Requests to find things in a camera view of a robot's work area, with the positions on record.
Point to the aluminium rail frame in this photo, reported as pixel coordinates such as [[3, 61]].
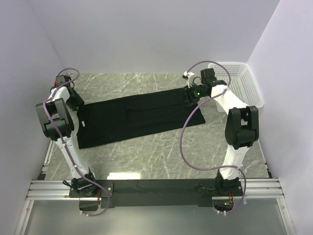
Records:
[[147, 155]]

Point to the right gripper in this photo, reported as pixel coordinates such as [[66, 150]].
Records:
[[189, 91]]

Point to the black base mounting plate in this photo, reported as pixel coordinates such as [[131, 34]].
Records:
[[169, 192]]

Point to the white plastic mesh basket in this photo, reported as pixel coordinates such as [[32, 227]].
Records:
[[244, 84]]

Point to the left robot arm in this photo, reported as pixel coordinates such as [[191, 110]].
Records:
[[57, 125]]

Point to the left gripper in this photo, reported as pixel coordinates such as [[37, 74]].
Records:
[[79, 101]]

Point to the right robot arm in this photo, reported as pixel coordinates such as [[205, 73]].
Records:
[[241, 130]]

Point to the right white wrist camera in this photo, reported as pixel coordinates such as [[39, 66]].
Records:
[[188, 76]]

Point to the black t-shirt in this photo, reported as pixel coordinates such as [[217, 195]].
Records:
[[130, 117]]

